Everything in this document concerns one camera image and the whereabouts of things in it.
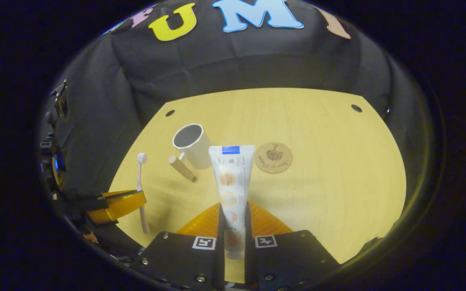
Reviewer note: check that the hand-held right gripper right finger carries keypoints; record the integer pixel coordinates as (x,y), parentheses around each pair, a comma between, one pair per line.
(250,262)

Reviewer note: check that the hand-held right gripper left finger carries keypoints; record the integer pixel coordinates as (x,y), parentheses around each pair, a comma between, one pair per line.
(220,262)

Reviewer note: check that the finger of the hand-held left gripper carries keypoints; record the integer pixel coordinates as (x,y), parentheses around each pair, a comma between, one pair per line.
(119,206)

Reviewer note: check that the pale pink toothbrush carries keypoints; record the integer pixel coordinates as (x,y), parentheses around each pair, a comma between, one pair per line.
(139,178)

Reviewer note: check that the white toothpaste tube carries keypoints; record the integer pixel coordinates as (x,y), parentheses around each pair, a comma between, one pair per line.
(232,178)

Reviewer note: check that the round brown coaster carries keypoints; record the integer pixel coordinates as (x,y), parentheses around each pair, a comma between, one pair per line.
(273,158)

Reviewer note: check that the wooden desktop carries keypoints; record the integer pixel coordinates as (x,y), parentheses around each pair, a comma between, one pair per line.
(330,169)

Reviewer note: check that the black backdrop cloth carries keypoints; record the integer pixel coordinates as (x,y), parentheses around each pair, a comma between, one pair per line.
(217,64)

